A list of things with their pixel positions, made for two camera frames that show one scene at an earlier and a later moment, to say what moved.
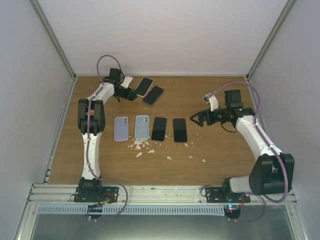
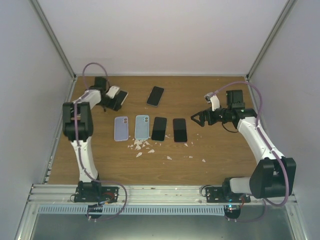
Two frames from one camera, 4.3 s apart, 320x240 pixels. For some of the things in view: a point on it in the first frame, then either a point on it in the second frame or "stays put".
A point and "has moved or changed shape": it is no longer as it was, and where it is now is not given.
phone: (143, 86) → (121, 96)
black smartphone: (180, 130) stays put
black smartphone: (159, 128) stays put
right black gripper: (201, 114) stays put
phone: (153, 95) has moved or changed shape
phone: (121, 128) stays put
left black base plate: (109, 194) stays put
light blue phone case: (141, 128) stays put
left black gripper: (128, 96) → (112, 105)
